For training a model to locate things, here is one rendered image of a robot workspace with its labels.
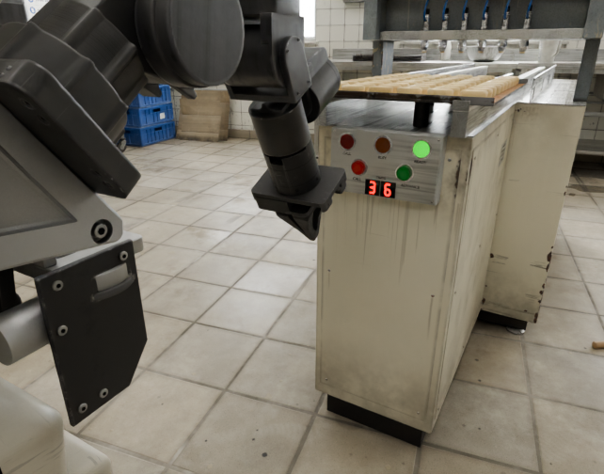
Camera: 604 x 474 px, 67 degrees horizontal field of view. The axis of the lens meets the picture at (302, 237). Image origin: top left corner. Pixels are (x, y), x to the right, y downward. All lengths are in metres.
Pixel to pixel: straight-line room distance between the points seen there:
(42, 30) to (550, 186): 1.54
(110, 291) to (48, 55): 0.25
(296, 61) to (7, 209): 0.28
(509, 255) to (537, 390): 0.45
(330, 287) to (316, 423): 0.43
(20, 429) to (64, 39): 0.36
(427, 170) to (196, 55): 0.69
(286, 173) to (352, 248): 0.61
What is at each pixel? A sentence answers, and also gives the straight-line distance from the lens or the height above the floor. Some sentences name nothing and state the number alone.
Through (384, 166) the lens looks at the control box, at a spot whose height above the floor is 0.77.
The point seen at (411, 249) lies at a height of 0.58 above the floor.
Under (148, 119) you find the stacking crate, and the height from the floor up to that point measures 0.27.
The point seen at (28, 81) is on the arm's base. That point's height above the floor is 0.98.
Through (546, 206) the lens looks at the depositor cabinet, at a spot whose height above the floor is 0.52.
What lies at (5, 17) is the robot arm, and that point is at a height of 1.03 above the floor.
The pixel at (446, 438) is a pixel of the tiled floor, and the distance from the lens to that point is 1.44.
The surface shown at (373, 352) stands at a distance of 1.22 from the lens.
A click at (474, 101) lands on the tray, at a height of 0.91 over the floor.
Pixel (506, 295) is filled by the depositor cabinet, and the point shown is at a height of 0.17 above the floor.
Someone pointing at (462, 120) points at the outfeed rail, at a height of 0.87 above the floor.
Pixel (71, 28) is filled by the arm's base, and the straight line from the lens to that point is 0.31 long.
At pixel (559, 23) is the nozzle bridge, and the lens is 1.71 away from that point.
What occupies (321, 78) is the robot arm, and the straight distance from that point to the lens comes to 0.54.
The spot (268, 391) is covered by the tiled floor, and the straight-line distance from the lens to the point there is 1.52.
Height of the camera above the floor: 1.00
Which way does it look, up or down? 23 degrees down
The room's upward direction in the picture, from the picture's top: straight up
